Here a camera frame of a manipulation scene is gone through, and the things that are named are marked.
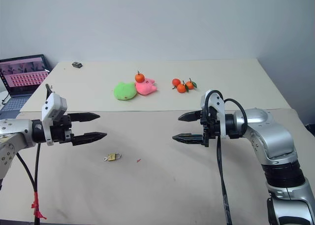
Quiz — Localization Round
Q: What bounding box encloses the red tape on cable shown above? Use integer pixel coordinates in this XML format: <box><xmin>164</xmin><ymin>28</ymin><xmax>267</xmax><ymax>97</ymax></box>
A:
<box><xmin>31</xmin><ymin>192</ymin><xmax>47</xmax><ymax>220</ymax></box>

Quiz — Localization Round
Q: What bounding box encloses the orange tangerine with stem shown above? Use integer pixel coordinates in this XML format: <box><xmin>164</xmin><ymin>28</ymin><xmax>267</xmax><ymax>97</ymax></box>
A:
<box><xmin>134</xmin><ymin>70</ymin><xmax>145</xmax><ymax>83</ymax></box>

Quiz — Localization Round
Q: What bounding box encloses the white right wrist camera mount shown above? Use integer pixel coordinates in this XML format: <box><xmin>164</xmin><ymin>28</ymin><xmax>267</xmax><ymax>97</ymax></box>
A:
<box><xmin>200</xmin><ymin>89</ymin><xmax>228</xmax><ymax>139</ymax></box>

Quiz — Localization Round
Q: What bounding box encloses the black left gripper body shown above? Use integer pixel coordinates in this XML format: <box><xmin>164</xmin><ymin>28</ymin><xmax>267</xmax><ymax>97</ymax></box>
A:
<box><xmin>50</xmin><ymin>115</ymin><xmax>75</xmax><ymax>146</ymax></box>

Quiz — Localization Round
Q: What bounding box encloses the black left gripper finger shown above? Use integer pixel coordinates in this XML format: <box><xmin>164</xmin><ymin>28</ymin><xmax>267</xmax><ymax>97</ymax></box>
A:
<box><xmin>71</xmin><ymin>131</ymin><xmax>108</xmax><ymax>146</ymax></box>
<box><xmin>67</xmin><ymin>112</ymin><xmax>101</xmax><ymax>123</ymax></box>

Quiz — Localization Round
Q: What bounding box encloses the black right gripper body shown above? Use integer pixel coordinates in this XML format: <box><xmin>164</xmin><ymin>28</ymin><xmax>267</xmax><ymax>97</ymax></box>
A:
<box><xmin>199</xmin><ymin>106</ymin><xmax>221</xmax><ymax>148</ymax></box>

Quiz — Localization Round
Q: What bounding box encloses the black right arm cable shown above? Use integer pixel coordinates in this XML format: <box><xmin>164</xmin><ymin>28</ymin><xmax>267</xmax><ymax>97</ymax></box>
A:
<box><xmin>204</xmin><ymin>90</ymin><xmax>248</xmax><ymax>225</ymax></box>

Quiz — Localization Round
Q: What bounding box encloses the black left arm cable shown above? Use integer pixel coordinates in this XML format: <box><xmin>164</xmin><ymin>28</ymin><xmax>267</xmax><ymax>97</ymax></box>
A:
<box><xmin>15</xmin><ymin>143</ymin><xmax>42</xmax><ymax>225</ymax></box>

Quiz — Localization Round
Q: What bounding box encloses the pink plush toy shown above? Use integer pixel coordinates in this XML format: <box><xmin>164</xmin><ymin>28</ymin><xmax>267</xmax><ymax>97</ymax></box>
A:
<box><xmin>134</xmin><ymin>77</ymin><xmax>158</xmax><ymax>96</ymax></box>

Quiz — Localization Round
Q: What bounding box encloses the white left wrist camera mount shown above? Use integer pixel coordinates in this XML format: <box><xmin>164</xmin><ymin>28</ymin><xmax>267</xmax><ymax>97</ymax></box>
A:
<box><xmin>41</xmin><ymin>93</ymin><xmax>68</xmax><ymax>146</ymax></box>

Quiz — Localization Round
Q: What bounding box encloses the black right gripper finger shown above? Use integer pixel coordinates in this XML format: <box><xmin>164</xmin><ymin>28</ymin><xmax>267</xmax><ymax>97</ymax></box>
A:
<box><xmin>172</xmin><ymin>133</ymin><xmax>205</xmax><ymax>145</ymax></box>
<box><xmin>178</xmin><ymin>110</ymin><xmax>202</xmax><ymax>123</ymax></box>

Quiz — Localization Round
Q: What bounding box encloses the green plush toy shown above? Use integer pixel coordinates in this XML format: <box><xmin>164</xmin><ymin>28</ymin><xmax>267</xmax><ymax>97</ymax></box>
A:
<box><xmin>113</xmin><ymin>82</ymin><xmax>137</xmax><ymax>101</ymax></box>

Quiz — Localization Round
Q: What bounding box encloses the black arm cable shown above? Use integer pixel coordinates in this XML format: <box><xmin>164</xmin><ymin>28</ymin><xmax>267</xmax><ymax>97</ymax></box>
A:
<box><xmin>204</xmin><ymin>90</ymin><xmax>248</xmax><ymax>225</ymax></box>
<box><xmin>15</xmin><ymin>143</ymin><xmax>42</xmax><ymax>225</ymax></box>

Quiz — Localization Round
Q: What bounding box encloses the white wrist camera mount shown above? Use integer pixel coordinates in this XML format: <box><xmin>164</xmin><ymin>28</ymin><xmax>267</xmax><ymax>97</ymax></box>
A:
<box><xmin>200</xmin><ymin>89</ymin><xmax>228</xmax><ymax>139</ymax></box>
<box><xmin>41</xmin><ymin>93</ymin><xmax>68</xmax><ymax>146</ymax></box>

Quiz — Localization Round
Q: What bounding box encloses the open laptop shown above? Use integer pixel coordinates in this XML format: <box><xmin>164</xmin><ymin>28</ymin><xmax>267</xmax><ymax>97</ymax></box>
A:
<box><xmin>0</xmin><ymin>54</ymin><xmax>51</xmax><ymax>120</ymax></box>

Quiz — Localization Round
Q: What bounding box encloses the orange tangerine with leaf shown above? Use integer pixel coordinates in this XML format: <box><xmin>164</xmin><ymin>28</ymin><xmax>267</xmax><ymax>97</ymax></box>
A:
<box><xmin>185</xmin><ymin>78</ymin><xmax>198</xmax><ymax>91</ymax></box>
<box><xmin>177</xmin><ymin>81</ymin><xmax>189</xmax><ymax>94</ymax></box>

